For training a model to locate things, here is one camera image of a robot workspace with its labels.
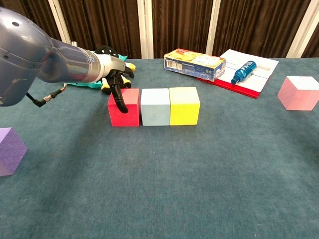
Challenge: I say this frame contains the light blue foam cube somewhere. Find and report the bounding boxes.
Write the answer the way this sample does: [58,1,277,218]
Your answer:
[140,88,171,126]

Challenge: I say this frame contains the black cable metal connector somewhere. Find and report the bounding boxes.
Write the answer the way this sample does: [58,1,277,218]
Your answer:
[26,83,68,108]

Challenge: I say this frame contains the blue bottle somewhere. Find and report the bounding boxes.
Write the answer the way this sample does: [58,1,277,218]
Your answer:
[230,60,257,85]

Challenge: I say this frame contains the yellow blue cookie box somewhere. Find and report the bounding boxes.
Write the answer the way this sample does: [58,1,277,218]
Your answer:
[163,48,227,83]

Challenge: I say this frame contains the teal snack bag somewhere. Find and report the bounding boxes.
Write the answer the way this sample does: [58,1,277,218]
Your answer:
[67,49,129,89]

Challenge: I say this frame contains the purple foam cube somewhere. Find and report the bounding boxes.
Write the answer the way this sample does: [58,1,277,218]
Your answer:
[0,127,28,177]

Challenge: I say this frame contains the teal felt table mat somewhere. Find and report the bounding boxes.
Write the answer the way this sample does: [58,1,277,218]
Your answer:
[0,58,319,239]

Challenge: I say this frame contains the black white plush doll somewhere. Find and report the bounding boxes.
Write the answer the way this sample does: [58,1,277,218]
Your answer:
[93,45,137,95]

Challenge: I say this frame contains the red foam cube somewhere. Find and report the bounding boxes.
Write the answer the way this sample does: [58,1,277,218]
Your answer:
[107,88,141,127]

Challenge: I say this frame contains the dark brown curtain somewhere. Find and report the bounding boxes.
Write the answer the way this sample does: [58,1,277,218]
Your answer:
[0,0,319,64]

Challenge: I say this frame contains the yellow foam cube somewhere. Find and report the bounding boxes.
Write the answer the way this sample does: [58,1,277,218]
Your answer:
[169,87,201,126]

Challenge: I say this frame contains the white red book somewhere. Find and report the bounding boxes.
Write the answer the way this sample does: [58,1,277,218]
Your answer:
[196,48,280,99]

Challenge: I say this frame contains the white frame post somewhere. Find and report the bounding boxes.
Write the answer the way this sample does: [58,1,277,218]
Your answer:
[48,0,73,47]
[205,0,221,56]
[137,0,154,59]
[286,0,319,59]

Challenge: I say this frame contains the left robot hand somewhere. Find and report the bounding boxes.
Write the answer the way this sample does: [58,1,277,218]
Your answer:
[101,53,135,115]

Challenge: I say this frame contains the pink foam cube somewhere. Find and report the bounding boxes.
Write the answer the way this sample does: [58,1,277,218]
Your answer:
[277,76,319,111]

